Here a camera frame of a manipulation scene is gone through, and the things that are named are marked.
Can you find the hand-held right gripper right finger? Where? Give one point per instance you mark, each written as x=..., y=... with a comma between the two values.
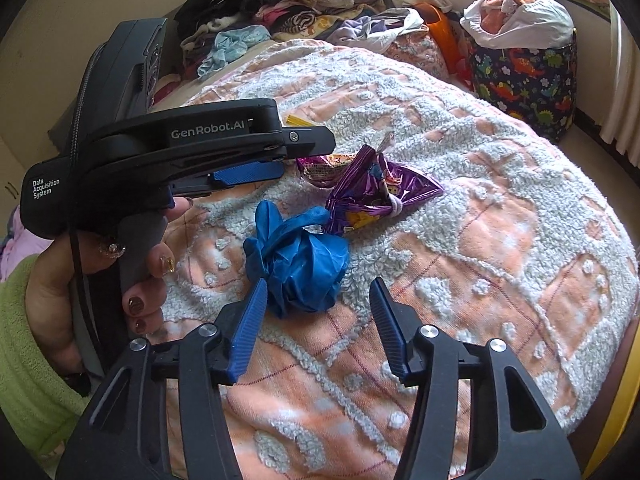
x=387, y=325

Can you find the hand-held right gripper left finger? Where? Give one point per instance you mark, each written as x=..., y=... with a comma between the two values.
x=250, y=320

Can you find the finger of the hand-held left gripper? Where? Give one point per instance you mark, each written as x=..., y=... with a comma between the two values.
x=310, y=141
x=245, y=173

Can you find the blue rubber glove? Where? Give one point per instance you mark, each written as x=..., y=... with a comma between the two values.
x=305, y=265

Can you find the person's left hand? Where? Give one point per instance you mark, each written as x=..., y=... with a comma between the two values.
x=47, y=300

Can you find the yellow packet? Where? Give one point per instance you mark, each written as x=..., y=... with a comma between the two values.
x=300, y=120

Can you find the purple snack wrapper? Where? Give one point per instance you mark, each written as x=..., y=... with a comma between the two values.
x=370, y=185

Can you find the light blue cloth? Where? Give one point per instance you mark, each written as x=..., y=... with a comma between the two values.
x=232, y=50

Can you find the lilac and white cloth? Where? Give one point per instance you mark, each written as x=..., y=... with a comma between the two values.
x=370, y=27

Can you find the pink floral bed sheet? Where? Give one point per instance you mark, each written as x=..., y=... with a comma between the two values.
x=417, y=55

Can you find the pink quilt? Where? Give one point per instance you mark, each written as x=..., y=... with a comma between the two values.
x=17, y=250

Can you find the orange plastic object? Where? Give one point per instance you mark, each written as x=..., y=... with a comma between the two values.
x=442, y=35

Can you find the dinosaur print fabric basket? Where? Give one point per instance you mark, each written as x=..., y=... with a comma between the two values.
x=530, y=85

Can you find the yellow chair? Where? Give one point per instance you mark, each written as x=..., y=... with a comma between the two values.
x=620, y=400

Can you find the white bag of clothes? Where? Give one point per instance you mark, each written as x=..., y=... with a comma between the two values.
x=540, y=20

